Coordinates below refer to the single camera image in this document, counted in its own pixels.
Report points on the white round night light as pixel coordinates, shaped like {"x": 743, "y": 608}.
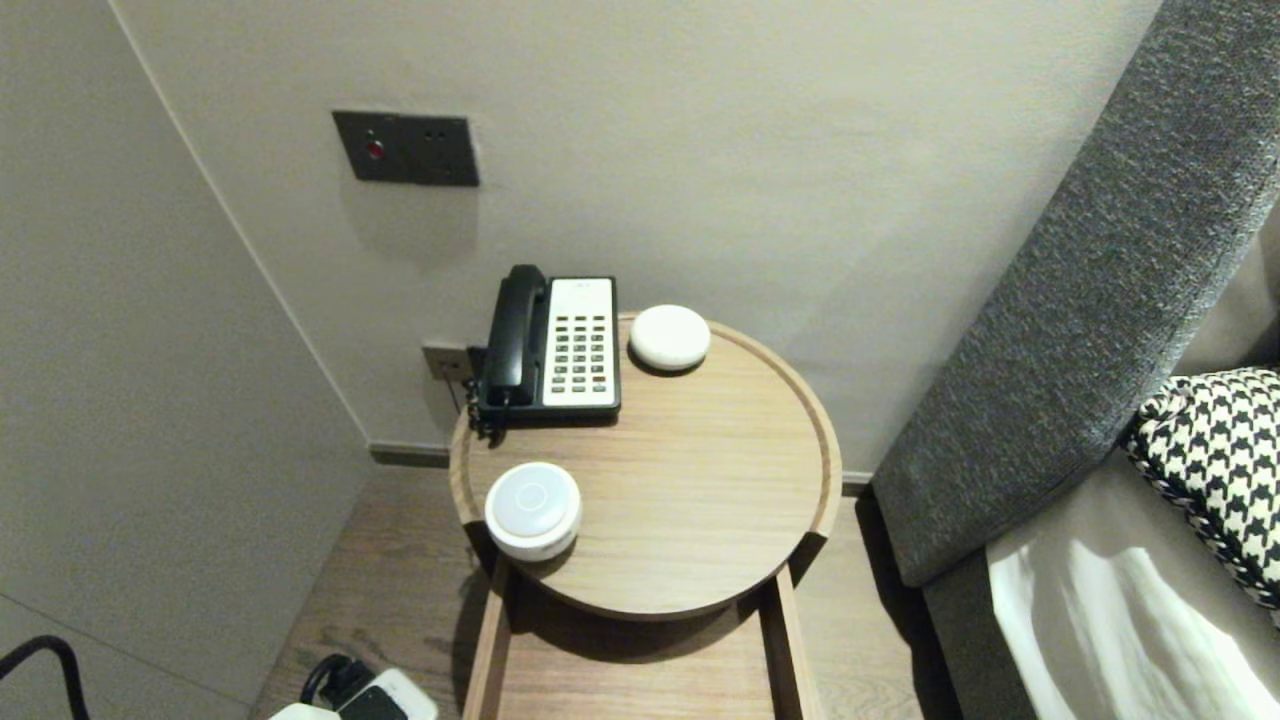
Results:
{"x": 533, "y": 510}

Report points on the curved wooden table drawer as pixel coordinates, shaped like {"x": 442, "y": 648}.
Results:
{"x": 640, "y": 680}

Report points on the white pebble-shaped device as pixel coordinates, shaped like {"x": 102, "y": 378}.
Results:
{"x": 670, "y": 338}

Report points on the black white desk telephone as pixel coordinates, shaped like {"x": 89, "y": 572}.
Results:
{"x": 585, "y": 340}

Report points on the round wooden side table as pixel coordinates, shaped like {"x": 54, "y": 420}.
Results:
{"x": 700, "y": 470}

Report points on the black telephone handset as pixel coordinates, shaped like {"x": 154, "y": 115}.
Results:
{"x": 515, "y": 330}

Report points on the grey fabric bed base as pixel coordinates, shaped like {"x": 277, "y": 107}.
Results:
{"x": 965, "y": 660}

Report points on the grey fabric headboard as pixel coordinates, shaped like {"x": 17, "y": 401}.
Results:
{"x": 1100, "y": 300}

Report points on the white bed sheet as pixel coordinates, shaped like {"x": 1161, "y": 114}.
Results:
{"x": 1100, "y": 640}

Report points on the black white houndstooth pillow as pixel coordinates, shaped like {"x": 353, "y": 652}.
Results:
{"x": 1220, "y": 470}

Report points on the beige wall socket plate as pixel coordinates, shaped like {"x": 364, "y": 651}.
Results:
{"x": 445, "y": 362}

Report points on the dark wall switch panel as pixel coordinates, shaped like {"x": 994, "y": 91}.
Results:
{"x": 420, "y": 150}

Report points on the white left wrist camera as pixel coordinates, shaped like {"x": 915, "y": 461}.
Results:
{"x": 410, "y": 695}

